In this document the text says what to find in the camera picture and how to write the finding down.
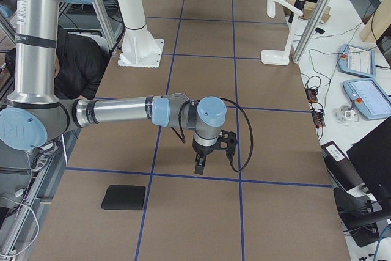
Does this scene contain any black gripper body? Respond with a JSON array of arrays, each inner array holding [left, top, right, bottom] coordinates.
[[192, 130, 237, 163]]

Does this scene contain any black mouse pad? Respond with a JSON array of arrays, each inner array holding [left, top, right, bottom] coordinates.
[[101, 185, 146, 210]]

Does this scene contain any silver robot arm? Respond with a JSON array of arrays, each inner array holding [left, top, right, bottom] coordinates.
[[1, 0, 236, 174]]

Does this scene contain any white desk lamp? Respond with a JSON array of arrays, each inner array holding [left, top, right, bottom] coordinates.
[[260, 0, 303, 66]]

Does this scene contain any black monitor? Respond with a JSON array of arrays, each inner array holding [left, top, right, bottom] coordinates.
[[347, 118, 390, 207]]

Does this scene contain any lower blue teach pendant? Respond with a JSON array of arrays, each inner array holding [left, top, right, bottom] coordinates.
[[342, 78, 390, 120]]

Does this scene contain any blue teach pendant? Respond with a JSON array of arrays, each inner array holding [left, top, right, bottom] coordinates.
[[342, 78, 390, 120], [338, 43, 376, 78]]

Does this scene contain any person in black hoodie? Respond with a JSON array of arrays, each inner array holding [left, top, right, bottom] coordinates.
[[4, 25, 111, 100]]

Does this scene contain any black water bottle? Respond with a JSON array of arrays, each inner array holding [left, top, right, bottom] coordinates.
[[287, 0, 306, 24]]

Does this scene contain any upper blue teach pendant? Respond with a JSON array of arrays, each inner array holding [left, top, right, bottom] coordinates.
[[338, 43, 376, 78]]

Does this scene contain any cardboard box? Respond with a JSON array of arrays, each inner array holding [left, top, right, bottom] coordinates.
[[286, 0, 331, 23]]

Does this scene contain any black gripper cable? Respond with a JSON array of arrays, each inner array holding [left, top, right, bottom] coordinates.
[[174, 97, 254, 173]]

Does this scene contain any aluminium frame post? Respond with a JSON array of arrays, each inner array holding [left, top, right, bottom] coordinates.
[[293, 0, 330, 64]]

